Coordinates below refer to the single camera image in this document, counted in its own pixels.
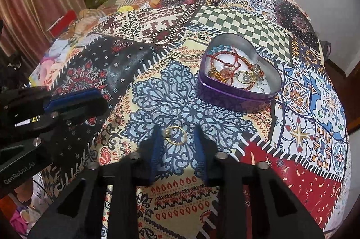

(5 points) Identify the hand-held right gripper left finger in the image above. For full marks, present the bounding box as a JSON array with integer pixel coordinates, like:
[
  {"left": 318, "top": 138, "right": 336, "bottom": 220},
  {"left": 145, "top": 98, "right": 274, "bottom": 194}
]
[{"left": 27, "top": 125, "right": 169, "bottom": 239}]

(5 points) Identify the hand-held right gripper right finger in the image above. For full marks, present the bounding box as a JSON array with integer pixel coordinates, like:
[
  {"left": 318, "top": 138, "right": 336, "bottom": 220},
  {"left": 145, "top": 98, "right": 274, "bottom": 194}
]
[{"left": 193, "top": 124, "right": 325, "bottom": 239}]

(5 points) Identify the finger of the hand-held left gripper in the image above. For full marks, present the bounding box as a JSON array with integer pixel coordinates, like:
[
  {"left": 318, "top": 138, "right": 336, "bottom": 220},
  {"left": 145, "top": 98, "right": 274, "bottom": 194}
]
[
  {"left": 44, "top": 95, "right": 109, "bottom": 127},
  {"left": 0, "top": 86, "right": 99, "bottom": 119}
]

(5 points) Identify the gold ring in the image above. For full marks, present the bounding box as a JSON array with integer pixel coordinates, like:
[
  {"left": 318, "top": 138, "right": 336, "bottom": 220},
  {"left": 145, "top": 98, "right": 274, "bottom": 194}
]
[{"left": 164, "top": 126, "right": 187, "bottom": 145}]

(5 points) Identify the purple heart-shaped tin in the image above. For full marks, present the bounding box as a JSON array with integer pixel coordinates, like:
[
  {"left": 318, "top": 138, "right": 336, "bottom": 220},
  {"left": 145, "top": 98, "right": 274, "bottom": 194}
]
[{"left": 196, "top": 33, "right": 282, "bottom": 101}]

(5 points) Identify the pile of bracelets and necklaces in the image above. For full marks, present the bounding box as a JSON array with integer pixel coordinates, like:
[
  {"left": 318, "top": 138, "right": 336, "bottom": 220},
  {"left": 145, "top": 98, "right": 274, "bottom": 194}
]
[{"left": 207, "top": 45, "right": 266, "bottom": 90}]

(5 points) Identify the pastel printed sheet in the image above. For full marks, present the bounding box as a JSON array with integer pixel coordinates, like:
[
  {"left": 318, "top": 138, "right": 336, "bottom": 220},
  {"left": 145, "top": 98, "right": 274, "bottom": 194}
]
[{"left": 29, "top": 35, "right": 83, "bottom": 88}]

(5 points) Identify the red box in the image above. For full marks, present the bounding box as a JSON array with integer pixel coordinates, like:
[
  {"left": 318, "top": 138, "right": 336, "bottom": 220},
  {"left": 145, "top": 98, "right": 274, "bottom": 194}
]
[{"left": 46, "top": 10, "right": 77, "bottom": 37}]

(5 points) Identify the brown patterned cloth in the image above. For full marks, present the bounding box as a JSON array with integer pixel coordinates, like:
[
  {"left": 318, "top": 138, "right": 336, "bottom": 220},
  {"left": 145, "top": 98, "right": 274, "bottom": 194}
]
[{"left": 77, "top": 0, "right": 155, "bottom": 31}]

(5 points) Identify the patchwork printed blanket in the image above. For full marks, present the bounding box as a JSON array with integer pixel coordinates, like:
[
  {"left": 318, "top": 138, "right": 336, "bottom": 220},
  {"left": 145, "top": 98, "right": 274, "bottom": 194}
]
[{"left": 28, "top": 0, "right": 353, "bottom": 239}]

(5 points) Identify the dark bag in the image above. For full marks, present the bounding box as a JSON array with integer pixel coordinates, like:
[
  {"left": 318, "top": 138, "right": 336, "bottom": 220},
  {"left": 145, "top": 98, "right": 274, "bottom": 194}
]
[{"left": 321, "top": 41, "right": 333, "bottom": 60}]

